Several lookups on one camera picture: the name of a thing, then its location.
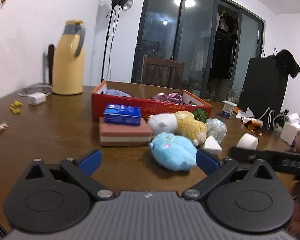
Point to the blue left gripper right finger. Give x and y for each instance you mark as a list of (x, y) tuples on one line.
[(207, 162)]

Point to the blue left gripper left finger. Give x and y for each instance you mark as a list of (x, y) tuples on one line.
[(90, 162)]

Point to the blue plush toy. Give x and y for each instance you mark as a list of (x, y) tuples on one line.
[(173, 152)]

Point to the yellow white plush toy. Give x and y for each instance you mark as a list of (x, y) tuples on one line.
[(179, 123)]

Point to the blue tissue pack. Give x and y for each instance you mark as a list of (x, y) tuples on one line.
[(122, 114)]

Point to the purple satin scrunchie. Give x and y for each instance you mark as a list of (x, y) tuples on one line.
[(163, 97), (175, 98)]

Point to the lavender knitted cloth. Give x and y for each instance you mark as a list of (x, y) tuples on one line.
[(115, 92)]

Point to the white wedge sponge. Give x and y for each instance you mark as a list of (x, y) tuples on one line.
[(212, 146)]

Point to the pink layered sponge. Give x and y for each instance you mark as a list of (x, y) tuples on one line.
[(113, 135)]

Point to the clear bubble wrap ball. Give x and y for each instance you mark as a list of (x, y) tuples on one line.
[(217, 129)]

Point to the white tissue pack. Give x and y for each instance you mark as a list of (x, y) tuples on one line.
[(291, 129)]

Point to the white cylinder sponge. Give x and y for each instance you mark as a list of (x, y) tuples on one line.
[(248, 141)]

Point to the green pumpkin toy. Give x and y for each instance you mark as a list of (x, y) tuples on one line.
[(200, 114)]

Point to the small white blue carton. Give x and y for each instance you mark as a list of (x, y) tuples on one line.
[(228, 109)]

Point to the orange white object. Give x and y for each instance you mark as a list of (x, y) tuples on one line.
[(248, 120)]

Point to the glass vase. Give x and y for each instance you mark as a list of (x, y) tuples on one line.
[(234, 95)]

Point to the black monitor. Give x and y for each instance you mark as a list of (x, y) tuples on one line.
[(264, 87)]

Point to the red cardboard box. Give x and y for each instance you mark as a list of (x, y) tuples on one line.
[(141, 96)]

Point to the yellow thermos jug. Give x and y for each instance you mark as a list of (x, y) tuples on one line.
[(68, 61)]

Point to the yellow petal crumbs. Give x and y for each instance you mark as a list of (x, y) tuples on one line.
[(15, 107)]

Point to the pink fallen petal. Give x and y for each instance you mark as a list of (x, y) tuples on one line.
[(3, 126)]

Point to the dark wooden chair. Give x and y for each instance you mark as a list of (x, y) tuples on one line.
[(158, 71)]

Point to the black garment on monitor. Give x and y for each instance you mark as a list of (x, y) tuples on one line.
[(285, 59)]

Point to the studio light on stand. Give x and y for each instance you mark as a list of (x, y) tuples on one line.
[(113, 16)]

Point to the white charger with cable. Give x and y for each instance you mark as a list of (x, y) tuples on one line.
[(36, 94)]

